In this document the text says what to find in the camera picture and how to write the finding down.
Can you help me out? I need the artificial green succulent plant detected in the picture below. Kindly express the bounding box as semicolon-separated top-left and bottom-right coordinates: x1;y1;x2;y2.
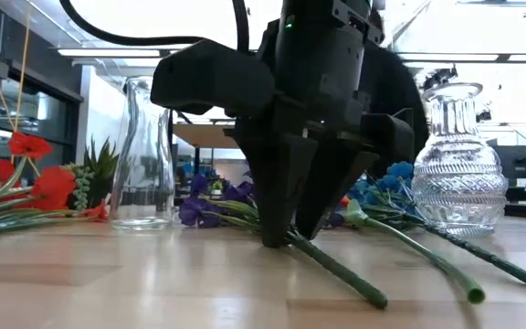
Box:
64;135;121;212

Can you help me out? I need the purple artificial flower bunch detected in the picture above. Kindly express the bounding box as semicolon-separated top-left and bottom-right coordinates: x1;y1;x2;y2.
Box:
178;169;389;311

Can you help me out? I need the thin yellow hanging cord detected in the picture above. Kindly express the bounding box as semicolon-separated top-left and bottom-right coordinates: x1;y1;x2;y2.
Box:
10;17;32;164

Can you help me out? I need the black framed window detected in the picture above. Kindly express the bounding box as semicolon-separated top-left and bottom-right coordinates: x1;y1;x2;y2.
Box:
0;45;85;184

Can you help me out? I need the wooden shelf black frame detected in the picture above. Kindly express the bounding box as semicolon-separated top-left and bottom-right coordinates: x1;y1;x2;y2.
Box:
166;105;246;207

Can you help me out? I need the smooth clear glass vase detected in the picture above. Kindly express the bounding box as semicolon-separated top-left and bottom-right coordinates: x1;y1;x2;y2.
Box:
109;75;176;231

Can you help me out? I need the black ceiling track bar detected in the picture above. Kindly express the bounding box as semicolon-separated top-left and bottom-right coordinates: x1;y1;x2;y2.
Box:
454;0;526;19

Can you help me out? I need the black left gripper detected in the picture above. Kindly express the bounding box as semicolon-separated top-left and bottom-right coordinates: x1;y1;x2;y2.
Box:
150;38;416;249

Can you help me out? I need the cut-glass patterned vase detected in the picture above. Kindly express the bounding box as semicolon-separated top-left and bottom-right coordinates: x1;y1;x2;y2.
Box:
411;81;510;238

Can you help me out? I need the blue artificial flower bunch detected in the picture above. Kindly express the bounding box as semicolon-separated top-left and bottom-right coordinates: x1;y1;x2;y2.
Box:
344;160;526;290

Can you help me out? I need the red artificial flower bunch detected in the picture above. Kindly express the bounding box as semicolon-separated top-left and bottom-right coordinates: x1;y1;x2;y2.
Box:
0;131;91;239
82;200;110;224

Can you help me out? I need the orange artificial tulip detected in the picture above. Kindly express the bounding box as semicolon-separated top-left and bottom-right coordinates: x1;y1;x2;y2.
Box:
335;196;487;305

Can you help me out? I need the black computer monitor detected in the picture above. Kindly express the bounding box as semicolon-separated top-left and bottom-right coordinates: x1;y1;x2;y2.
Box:
492;144;526;187

